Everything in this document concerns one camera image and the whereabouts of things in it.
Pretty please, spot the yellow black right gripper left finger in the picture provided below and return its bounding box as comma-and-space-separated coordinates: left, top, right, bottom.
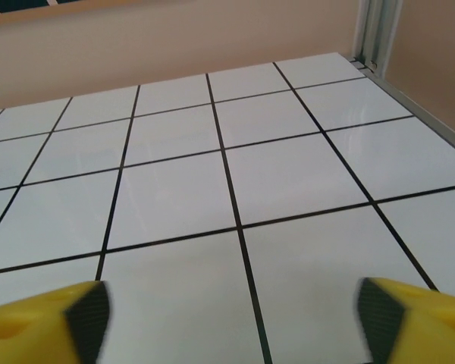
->
0, 280, 111, 364

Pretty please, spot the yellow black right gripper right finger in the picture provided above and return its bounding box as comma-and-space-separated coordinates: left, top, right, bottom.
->
355, 276, 455, 364

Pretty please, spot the aluminium table side rail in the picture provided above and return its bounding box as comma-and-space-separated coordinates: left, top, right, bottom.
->
350, 56, 455, 160

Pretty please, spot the aluminium corner post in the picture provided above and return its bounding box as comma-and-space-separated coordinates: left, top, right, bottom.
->
350, 0, 403, 73

